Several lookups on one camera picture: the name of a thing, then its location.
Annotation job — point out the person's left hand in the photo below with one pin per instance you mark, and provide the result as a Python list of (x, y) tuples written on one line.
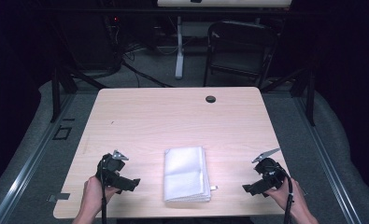
[(93, 196)]

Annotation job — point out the white desk top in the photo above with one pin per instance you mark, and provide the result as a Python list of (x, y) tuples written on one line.
[(225, 2)]

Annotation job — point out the white mesh laundry bag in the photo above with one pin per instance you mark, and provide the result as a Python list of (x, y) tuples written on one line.
[(185, 174)]

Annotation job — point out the black folding chair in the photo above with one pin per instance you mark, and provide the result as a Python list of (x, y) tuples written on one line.
[(241, 40)]

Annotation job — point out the white desk leg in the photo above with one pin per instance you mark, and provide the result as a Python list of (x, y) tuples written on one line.
[(179, 56)]

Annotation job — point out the black horizontal bar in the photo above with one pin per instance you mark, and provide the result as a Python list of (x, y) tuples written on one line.
[(141, 11)]

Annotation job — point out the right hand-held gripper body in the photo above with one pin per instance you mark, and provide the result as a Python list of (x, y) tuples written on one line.
[(271, 174)]

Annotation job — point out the black computer tower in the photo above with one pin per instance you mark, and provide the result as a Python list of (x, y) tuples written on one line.
[(88, 43)]

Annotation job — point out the aluminium floor rail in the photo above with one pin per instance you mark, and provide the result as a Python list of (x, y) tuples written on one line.
[(328, 168), (26, 168)]

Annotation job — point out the grey tape strip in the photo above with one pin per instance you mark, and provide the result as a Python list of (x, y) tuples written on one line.
[(59, 197), (304, 191)]

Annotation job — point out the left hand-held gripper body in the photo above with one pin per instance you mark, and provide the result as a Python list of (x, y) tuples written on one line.
[(110, 168)]

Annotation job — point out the black metal frame stand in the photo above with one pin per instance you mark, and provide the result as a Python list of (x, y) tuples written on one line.
[(310, 99), (56, 93)]

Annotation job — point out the person's right hand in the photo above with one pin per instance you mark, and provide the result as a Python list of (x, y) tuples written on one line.
[(281, 196)]

